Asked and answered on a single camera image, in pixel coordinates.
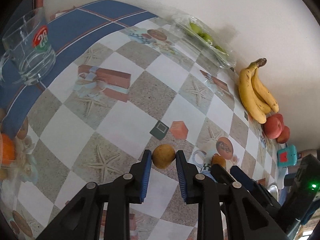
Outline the tan round fruit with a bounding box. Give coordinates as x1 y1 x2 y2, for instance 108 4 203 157
152 144 176 169
211 153 226 169

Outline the clear glass mug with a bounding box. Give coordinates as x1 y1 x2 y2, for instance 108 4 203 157
1 7 56 87

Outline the pale red apple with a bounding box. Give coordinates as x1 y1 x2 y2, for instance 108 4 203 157
263 116 282 139

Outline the yellow banana bunch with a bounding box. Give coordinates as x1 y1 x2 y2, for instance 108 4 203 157
238 58 279 124

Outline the round steel tray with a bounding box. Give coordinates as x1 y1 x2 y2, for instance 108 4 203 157
267 183 279 201

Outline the far red apple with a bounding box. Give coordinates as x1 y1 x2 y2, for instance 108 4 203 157
276 126 290 144

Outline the near orange tangerine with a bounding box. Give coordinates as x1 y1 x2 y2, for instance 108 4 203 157
1 133 16 165

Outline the middle red apple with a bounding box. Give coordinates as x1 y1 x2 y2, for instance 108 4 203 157
273 113 285 131

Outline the teal plastic box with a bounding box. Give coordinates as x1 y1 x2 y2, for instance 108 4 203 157
277 145 298 167

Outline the checkered printed tablecloth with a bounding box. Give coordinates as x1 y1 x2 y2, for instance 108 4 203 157
1 0 287 239

